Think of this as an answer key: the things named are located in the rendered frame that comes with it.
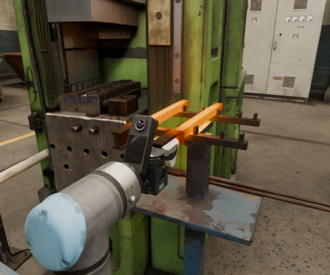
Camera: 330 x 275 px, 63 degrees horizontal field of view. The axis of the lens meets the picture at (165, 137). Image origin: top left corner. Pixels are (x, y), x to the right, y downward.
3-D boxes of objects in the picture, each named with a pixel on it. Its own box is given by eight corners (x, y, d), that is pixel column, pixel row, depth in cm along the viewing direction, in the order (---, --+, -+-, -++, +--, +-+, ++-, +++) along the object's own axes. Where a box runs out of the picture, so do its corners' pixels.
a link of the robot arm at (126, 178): (81, 165, 45) (129, 178, 41) (100, 155, 49) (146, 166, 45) (86, 210, 48) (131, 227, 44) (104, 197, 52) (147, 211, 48)
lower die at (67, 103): (100, 114, 112) (98, 94, 109) (60, 110, 118) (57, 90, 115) (141, 95, 149) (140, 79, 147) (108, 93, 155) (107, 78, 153)
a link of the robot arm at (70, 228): (24, 262, 38) (11, 202, 35) (86, 214, 49) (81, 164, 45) (74, 289, 34) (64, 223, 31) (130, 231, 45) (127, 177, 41)
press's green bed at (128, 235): (134, 298, 134) (130, 219, 118) (70, 278, 145) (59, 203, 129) (169, 228, 183) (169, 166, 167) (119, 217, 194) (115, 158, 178)
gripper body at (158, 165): (140, 175, 62) (106, 202, 52) (139, 140, 59) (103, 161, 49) (170, 183, 59) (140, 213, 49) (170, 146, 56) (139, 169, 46)
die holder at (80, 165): (130, 220, 118) (125, 121, 102) (58, 204, 129) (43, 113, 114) (170, 166, 167) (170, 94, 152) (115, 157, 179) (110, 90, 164)
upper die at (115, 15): (92, 21, 100) (90, -8, 97) (48, 22, 106) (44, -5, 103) (139, 25, 137) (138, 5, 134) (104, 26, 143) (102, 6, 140)
